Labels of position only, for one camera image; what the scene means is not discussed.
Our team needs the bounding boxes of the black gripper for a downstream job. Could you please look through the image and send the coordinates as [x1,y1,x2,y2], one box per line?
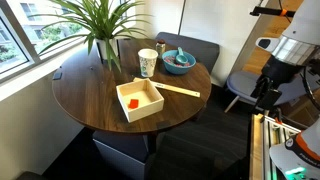
[250,54,306,112]

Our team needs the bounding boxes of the pale wooden box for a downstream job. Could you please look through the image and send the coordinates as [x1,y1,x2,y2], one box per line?
[115,77,165,124]

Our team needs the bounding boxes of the light grey chair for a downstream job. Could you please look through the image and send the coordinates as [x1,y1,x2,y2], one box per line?
[223,69,320,114]

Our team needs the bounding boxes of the dark grey upholstered chair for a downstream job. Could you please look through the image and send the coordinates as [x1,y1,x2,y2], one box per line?
[154,31,221,75]

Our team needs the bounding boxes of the black boom with orange clip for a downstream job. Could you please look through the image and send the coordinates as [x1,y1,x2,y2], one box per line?
[249,5,298,18]

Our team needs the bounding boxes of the pale wooden ruler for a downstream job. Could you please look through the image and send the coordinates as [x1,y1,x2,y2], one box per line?
[132,76,202,99]

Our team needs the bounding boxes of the teal measuring scoop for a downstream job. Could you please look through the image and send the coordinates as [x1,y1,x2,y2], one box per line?
[174,46,190,66]

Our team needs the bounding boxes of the blue bowl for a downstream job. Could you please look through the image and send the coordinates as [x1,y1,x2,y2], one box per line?
[161,49,197,75]

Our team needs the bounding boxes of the colourful beads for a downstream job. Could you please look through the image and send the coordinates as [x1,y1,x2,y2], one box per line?
[163,55,192,68]

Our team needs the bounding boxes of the small spice jar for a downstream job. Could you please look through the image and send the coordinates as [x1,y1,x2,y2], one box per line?
[155,39,167,58]

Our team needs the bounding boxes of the patterned paper cup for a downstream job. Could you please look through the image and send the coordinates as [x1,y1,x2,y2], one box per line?
[137,48,159,78]

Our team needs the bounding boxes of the red block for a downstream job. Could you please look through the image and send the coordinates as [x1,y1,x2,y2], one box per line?
[128,98,140,110]

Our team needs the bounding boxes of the white plant pot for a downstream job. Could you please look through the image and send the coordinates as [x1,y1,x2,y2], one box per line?
[95,37,120,61]

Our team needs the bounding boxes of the grey storage ottoman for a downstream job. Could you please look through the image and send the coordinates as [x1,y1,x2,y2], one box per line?
[92,129,149,180]

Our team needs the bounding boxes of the green spider plant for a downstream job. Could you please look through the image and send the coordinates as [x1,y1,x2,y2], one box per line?
[28,0,151,73]

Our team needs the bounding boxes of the grey tape patch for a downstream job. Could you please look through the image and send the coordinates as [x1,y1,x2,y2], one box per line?
[52,70,63,81]

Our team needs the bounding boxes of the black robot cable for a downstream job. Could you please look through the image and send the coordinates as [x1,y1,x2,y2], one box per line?
[299,64,320,113]

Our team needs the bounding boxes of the aluminium rail frame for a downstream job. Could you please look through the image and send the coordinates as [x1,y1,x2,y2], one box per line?
[249,113,301,180]

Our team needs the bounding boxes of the grey window frame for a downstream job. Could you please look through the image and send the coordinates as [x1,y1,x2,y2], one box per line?
[0,0,101,84]

